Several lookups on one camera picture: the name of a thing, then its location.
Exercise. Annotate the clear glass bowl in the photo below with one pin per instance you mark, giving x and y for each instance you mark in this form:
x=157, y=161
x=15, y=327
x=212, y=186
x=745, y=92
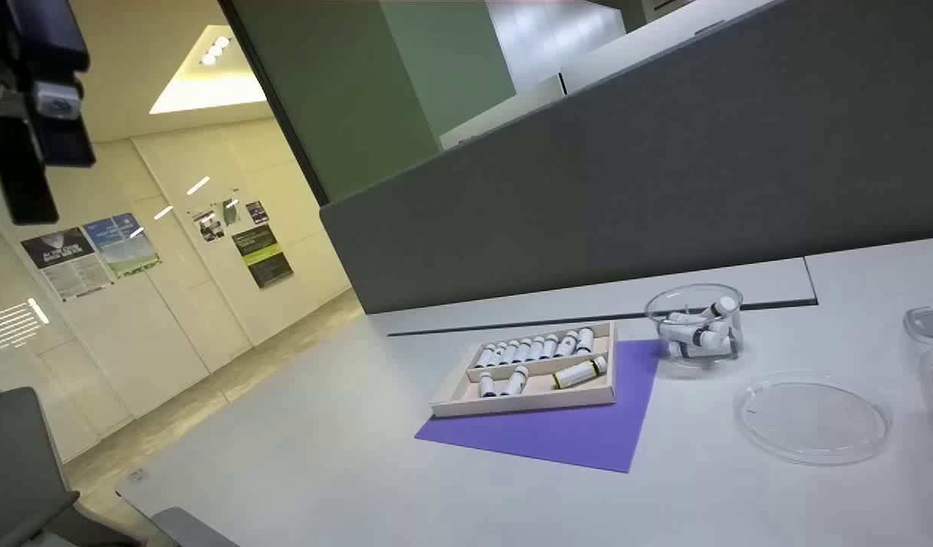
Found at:
x=695, y=358

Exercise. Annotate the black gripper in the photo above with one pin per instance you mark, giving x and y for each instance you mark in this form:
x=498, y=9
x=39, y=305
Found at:
x=28, y=41

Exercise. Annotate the small white vial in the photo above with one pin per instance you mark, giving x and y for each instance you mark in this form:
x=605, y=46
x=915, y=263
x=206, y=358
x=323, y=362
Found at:
x=519, y=381
x=495, y=387
x=724, y=321
x=679, y=332
x=565, y=342
x=530, y=346
x=481, y=355
x=584, y=338
x=500, y=352
x=515, y=350
x=547, y=343

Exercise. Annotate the small wall photo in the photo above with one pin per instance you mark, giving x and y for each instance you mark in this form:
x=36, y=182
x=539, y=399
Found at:
x=229, y=209
x=212, y=225
x=258, y=209

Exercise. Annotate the green pillar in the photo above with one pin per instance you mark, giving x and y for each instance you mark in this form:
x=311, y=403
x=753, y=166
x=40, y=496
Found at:
x=374, y=81

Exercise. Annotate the blue green wall poster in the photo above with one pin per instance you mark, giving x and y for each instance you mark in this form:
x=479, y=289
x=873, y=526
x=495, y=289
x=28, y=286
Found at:
x=122, y=243

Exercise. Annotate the round clear plastic lid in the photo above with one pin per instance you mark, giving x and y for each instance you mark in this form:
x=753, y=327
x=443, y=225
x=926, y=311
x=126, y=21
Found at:
x=812, y=422

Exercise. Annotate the black green wall poster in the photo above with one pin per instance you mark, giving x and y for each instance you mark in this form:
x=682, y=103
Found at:
x=263, y=257

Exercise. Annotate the dark photo wall poster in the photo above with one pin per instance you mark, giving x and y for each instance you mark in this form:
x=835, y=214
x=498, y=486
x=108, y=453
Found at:
x=59, y=252

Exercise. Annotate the dark office chair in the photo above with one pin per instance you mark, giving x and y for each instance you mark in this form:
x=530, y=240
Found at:
x=27, y=475

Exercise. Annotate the large vial with yellowish label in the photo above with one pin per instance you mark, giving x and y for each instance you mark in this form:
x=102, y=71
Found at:
x=579, y=372

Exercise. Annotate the bright ceiling light panel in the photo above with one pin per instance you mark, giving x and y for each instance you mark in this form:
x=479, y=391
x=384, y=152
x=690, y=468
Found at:
x=207, y=78

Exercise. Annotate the purple paper mat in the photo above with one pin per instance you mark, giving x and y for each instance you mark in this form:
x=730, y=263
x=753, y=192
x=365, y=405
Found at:
x=576, y=426

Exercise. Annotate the wooden tray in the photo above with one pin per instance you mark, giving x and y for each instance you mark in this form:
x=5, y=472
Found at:
x=530, y=399

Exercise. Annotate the grey desk partition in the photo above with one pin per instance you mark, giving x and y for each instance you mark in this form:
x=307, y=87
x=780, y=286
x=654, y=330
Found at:
x=605, y=182

